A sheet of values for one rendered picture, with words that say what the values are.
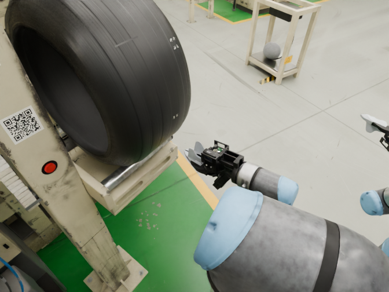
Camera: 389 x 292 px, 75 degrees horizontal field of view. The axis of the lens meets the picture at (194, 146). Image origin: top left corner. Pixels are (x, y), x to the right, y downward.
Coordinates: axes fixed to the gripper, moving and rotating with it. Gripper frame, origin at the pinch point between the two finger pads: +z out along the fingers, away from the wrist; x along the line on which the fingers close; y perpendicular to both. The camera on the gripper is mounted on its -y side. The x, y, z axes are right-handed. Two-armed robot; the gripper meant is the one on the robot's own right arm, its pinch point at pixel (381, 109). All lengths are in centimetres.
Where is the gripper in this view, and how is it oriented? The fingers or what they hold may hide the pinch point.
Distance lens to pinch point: 113.8
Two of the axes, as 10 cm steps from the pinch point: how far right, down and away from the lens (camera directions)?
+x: 9.9, -1.7, -0.2
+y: 1.4, 6.8, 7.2
